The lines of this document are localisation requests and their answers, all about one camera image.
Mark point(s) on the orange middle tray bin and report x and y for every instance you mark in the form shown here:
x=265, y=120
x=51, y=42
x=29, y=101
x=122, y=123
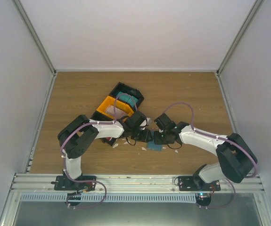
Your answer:
x=125, y=109

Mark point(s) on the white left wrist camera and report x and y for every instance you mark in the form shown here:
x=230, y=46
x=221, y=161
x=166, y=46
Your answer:
x=146, y=122

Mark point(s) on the black three-compartment card tray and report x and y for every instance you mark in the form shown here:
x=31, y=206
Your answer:
x=126, y=90

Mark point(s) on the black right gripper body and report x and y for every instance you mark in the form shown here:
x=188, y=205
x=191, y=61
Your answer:
x=162, y=140

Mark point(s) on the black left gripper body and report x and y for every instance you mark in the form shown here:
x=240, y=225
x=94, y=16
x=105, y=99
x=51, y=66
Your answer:
x=140, y=137

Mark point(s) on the white card stack in bin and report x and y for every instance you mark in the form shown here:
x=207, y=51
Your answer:
x=110, y=110

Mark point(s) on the aluminium front frame rail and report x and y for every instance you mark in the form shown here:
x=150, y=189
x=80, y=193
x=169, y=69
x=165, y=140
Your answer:
x=123, y=183

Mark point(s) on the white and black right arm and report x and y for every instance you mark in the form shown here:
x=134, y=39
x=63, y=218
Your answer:
x=235, y=158

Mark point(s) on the grey slotted cable duct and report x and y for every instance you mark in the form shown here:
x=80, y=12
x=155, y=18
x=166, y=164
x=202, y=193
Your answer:
x=93, y=197

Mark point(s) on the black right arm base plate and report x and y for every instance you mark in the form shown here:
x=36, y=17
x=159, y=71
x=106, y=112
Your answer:
x=187, y=183

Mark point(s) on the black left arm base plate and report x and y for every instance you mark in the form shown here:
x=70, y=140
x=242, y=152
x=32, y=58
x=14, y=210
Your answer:
x=63, y=183

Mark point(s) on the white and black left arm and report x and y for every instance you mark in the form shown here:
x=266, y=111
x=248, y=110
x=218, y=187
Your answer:
x=76, y=137

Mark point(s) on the blue leather card holder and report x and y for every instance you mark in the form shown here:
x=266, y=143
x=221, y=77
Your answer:
x=152, y=146

